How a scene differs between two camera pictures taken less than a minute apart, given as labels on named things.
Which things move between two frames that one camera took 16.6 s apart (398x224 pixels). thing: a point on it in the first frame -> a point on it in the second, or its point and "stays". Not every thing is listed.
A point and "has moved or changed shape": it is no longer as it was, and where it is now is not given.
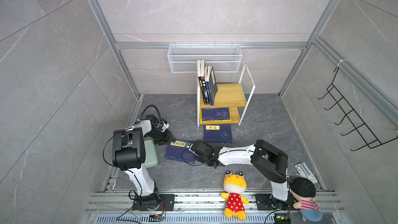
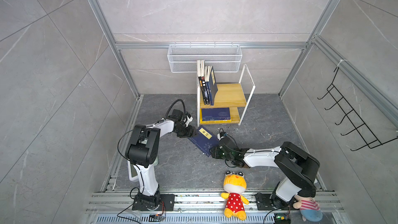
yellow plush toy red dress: [235, 184] stays
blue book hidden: [178, 151] -> [217, 113]
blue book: [209, 69] stays
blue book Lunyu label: [213, 86] stays
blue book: [217, 133] has moved or changed shape
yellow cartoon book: [229, 121] stays
